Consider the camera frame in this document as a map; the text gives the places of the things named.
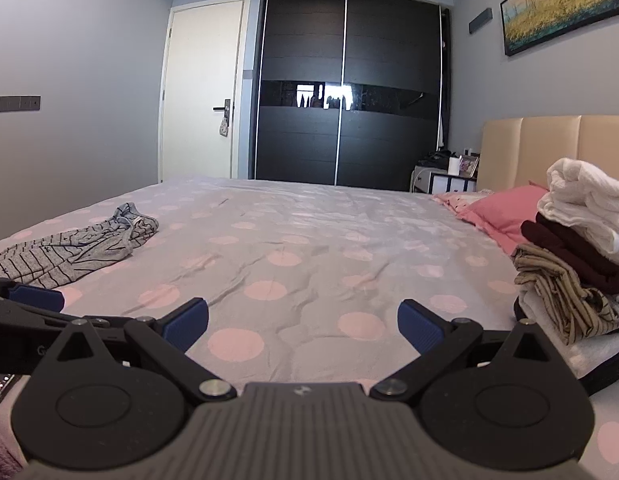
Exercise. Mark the white door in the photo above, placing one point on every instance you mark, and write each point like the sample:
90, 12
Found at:
202, 90

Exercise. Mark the tan striped folded garment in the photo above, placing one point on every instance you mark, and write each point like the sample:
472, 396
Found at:
554, 290

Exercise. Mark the dark wall-mounted box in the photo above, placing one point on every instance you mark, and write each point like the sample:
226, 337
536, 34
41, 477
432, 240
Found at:
480, 20

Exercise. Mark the maroon folded garment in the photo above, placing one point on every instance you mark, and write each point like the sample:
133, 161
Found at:
564, 245

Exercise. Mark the black folded garment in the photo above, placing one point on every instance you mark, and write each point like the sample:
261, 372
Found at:
607, 385

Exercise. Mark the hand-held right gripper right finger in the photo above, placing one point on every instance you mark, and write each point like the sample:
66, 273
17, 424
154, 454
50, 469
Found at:
417, 322

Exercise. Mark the black sliding-door wardrobe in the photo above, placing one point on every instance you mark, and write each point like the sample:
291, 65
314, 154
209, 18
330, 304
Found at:
349, 50

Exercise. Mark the white folded garment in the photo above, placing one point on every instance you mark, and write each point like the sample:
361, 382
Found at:
584, 200

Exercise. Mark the white paper roll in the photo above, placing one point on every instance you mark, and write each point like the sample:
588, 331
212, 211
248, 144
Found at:
454, 165

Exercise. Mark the black bag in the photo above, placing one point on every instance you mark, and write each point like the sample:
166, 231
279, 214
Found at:
436, 157

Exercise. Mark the grey wall switch panel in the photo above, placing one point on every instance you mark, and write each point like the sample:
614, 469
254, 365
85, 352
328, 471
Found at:
14, 103

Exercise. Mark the white nightstand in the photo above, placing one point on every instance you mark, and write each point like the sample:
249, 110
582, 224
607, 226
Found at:
442, 181

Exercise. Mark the small photo frame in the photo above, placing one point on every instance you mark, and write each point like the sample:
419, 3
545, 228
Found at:
468, 164

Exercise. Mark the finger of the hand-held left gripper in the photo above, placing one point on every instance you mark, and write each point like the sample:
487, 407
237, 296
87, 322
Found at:
36, 297

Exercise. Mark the beige padded headboard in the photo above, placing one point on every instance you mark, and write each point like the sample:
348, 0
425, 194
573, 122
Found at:
549, 145

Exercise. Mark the framed landscape painting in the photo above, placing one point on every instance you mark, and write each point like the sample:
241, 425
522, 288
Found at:
564, 7

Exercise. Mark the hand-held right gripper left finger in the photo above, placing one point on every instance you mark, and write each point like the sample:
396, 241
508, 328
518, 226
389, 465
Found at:
187, 322

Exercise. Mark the grey striped bow-print shirt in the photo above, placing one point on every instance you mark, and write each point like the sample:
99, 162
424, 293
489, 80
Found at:
34, 266

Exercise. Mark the pale grey folded garment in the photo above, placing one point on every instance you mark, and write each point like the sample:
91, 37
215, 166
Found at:
597, 352

